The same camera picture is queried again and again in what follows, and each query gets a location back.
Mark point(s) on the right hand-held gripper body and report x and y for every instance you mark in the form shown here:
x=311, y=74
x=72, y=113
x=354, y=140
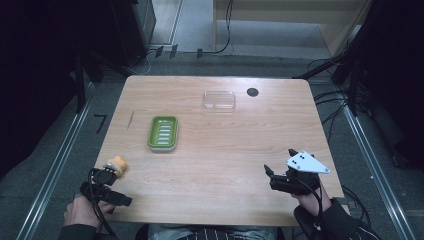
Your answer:
x=305, y=173

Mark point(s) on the black metal stand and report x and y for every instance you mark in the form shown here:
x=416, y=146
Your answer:
x=346, y=63
x=80, y=83

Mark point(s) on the clear plastic soap dish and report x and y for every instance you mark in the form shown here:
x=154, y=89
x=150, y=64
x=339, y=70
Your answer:
x=219, y=100

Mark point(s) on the black cabinet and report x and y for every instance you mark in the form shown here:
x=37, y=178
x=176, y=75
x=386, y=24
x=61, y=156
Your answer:
x=133, y=26

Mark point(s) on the dark round table grommet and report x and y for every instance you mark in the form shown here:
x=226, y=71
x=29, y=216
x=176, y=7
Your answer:
x=252, y=92

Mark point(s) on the person's left hand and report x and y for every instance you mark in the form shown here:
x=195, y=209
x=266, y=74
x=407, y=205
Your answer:
x=81, y=210

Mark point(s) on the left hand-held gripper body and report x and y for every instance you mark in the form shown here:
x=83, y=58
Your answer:
x=101, y=186

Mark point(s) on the orange soap bar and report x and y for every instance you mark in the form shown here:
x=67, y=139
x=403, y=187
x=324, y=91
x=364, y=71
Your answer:
x=119, y=163

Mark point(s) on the person's right hand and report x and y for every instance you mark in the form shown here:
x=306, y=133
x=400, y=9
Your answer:
x=311, y=203

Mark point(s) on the light wooden cabinet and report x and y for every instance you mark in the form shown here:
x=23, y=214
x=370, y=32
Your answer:
x=293, y=20

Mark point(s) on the green soap dish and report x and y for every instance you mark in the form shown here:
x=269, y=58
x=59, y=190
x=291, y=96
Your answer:
x=163, y=133

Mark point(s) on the metal floor rail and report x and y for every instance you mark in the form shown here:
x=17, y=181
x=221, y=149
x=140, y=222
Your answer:
x=376, y=173
x=55, y=166

